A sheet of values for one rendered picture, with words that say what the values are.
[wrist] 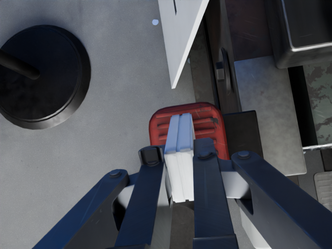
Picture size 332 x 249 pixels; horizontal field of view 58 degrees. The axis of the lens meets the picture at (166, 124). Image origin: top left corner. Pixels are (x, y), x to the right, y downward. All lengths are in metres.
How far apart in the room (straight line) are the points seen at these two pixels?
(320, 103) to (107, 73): 0.83
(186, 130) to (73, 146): 0.93
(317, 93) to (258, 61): 0.07
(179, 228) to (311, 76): 0.74
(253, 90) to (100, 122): 0.77
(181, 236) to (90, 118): 0.50
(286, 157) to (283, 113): 0.05
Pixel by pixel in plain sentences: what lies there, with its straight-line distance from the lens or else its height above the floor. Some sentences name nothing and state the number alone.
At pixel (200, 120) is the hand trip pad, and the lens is 0.23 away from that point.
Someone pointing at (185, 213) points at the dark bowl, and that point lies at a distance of 1.01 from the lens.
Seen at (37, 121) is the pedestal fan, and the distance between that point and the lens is 1.13.
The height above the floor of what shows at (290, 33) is 0.70.
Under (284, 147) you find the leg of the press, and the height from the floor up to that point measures 0.64.
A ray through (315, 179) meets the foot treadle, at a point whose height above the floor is 0.16.
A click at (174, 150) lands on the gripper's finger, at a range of 0.15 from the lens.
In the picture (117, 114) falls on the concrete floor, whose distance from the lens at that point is 1.05.
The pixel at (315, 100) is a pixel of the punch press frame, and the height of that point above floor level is 0.64.
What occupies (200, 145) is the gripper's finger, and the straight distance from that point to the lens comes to 0.18.
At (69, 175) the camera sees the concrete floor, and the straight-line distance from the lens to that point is 1.10.
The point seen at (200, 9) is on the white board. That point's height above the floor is 0.50.
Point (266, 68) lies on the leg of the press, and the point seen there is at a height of 0.64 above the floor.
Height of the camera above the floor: 0.99
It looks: 80 degrees down
